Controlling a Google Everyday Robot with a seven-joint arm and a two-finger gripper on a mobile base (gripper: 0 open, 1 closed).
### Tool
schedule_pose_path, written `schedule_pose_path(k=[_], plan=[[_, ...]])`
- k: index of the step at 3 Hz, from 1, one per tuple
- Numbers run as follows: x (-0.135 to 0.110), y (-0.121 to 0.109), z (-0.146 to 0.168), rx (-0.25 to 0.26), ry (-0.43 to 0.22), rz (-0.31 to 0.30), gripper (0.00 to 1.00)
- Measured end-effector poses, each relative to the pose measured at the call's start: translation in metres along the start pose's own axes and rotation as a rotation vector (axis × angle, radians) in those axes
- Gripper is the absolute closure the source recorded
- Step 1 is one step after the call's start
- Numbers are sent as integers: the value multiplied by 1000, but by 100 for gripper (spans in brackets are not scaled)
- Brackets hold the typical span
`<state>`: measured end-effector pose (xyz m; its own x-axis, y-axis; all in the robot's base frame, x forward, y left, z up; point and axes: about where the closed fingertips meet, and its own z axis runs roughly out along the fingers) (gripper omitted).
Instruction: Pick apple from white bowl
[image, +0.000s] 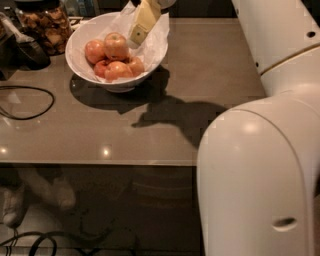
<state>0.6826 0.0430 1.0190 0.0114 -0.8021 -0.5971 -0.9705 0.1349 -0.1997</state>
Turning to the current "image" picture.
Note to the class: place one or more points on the glass jar of dried chips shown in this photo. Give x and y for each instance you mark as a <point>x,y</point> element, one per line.
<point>48,20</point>

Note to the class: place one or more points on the white ceramic bowl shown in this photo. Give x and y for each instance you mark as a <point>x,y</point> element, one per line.
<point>78,50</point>

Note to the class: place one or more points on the black scoop with handle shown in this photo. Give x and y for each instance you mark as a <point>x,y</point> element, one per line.
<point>30,53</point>

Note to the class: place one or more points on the white sneaker left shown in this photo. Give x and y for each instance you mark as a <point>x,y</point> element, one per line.
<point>13,207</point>

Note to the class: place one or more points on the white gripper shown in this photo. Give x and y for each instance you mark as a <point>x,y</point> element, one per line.
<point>145,24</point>

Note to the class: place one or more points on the white paper liner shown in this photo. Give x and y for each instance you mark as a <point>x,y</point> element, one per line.
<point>135,43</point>

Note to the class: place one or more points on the white sneaker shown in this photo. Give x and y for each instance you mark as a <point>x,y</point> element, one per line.
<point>13,207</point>
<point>64,194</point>

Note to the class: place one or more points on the white sneaker right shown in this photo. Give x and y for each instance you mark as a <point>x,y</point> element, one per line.
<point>64,194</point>

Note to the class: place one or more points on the small lower-left red apple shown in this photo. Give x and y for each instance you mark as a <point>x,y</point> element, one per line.
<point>100,68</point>

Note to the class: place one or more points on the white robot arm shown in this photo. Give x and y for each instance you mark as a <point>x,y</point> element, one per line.
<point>258,163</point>

